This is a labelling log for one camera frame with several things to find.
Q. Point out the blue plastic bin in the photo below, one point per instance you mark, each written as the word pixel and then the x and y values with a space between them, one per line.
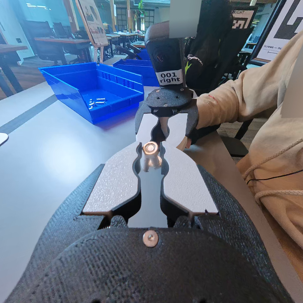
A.
pixel 66 85
pixel 137 71

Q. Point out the white document stand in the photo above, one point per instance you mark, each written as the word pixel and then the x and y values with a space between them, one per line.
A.
pixel 3 138

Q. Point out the black white marker sign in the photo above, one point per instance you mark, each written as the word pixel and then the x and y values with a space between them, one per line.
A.
pixel 244 18

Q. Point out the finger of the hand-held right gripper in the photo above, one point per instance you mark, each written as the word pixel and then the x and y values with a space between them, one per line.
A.
pixel 177 132
pixel 146 128

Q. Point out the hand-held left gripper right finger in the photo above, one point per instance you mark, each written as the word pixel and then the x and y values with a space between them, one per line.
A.
pixel 189 184

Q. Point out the person's right forearm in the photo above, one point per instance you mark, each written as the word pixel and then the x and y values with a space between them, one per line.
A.
pixel 246 94

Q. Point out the person's right hand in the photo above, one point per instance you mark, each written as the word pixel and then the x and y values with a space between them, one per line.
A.
pixel 184 145

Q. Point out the person's torso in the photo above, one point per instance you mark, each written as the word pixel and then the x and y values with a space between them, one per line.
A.
pixel 279 199

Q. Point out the wooden poster stand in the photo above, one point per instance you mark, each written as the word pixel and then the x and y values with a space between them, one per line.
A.
pixel 92 23

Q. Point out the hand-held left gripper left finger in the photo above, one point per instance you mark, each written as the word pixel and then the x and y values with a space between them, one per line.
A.
pixel 112 184

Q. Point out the black framed sign board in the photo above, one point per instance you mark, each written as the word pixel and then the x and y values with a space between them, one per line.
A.
pixel 284 28

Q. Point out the black office chair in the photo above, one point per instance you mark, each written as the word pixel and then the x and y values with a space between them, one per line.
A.
pixel 236 144

